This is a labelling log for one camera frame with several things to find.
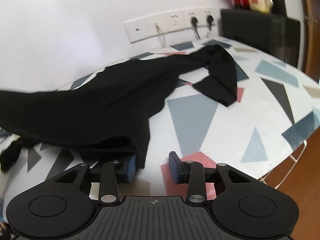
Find black garment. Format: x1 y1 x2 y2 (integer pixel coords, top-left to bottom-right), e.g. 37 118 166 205
1 45 237 172

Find geometric patterned table cloth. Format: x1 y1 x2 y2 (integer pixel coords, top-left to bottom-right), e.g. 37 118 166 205
0 36 320 205

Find black power plug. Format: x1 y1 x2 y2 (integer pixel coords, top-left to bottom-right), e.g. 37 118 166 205
206 14 214 31
190 17 201 40

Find black box appliance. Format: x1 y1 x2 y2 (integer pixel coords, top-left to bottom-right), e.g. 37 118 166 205
221 9 300 68

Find white wire table frame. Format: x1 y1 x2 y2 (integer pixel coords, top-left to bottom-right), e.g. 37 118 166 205
259 140 308 189

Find white charging cable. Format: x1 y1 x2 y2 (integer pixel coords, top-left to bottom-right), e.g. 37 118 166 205
154 23 168 48

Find white wall socket strip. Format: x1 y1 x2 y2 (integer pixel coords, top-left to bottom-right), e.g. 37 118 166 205
124 7 219 43

